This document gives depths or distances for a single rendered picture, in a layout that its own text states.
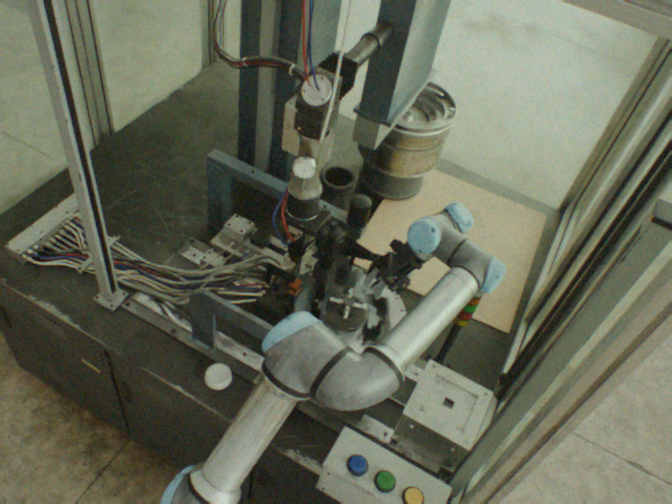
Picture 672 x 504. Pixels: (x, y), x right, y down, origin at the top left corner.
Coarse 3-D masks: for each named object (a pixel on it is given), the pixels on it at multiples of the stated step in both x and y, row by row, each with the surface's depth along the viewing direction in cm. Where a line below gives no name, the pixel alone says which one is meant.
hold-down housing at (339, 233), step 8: (328, 224) 136; (336, 224) 133; (328, 232) 135; (336, 232) 135; (344, 232) 135; (328, 240) 135; (336, 240) 134; (328, 248) 136; (336, 248) 136; (328, 256) 140; (320, 264) 143; (328, 264) 143; (312, 272) 147; (320, 272) 144; (328, 272) 143; (320, 280) 146; (328, 280) 146
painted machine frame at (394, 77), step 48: (288, 0) 165; (336, 0) 180; (384, 0) 131; (432, 0) 143; (240, 48) 183; (288, 48) 175; (384, 48) 139; (432, 48) 163; (240, 96) 195; (288, 96) 186; (384, 96) 147; (240, 144) 210
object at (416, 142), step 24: (432, 96) 207; (408, 120) 201; (432, 120) 203; (360, 144) 208; (384, 144) 197; (408, 144) 193; (432, 144) 196; (360, 168) 223; (384, 168) 203; (408, 168) 201; (432, 168) 207; (384, 192) 215; (408, 192) 216
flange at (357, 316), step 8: (336, 296) 160; (344, 296) 160; (352, 296) 161; (328, 304) 158; (336, 304) 158; (328, 312) 156; (336, 312) 156; (352, 312) 155; (360, 312) 157; (328, 320) 155; (336, 320) 155; (344, 320) 155; (352, 320) 155; (360, 320) 156; (344, 328) 154; (352, 328) 154
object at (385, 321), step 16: (336, 272) 166; (352, 272) 167; (304, 288) 161; (336, 288) 163; (288, 304) 157; (304, 304) 158; (320, 304) 159; (368, 304) 161; (384, 304) 161; (400, 304) 162; (320, 320) 155; (368, 320) 157; (384, 320) 158; (352, 336) 153; (368, 336) 154
